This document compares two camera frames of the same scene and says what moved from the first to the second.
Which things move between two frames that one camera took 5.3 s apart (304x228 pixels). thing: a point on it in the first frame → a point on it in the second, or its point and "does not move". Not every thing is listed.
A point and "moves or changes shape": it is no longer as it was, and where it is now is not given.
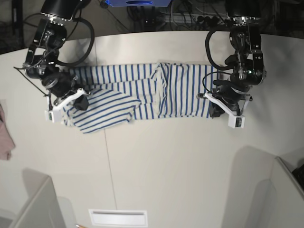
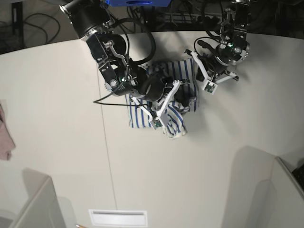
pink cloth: [7, 142] does not move
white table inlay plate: [119, 217] does not move
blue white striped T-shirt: [118, 94] moves or changes shape
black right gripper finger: [215, 110] → [199, 76]
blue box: [137, 3] does not move
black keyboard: [299, 174] does not move
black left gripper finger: [81, 103] → [184, 93]
